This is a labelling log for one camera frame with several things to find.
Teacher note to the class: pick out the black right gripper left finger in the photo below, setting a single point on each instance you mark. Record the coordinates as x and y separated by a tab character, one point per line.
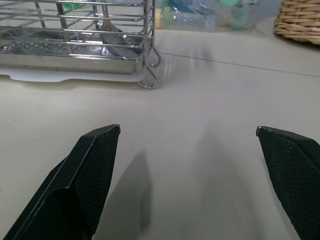
75	185

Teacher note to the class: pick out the clear plastic bag of items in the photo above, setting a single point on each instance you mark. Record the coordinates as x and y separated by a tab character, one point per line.
200	13

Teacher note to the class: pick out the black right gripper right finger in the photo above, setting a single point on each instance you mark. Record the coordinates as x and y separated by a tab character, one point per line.
295	175

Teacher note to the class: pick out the white plastic drip tray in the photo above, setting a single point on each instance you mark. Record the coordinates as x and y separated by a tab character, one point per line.
37	77

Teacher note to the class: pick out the woven wicker basket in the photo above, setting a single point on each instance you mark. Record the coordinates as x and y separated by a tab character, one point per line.
298	21

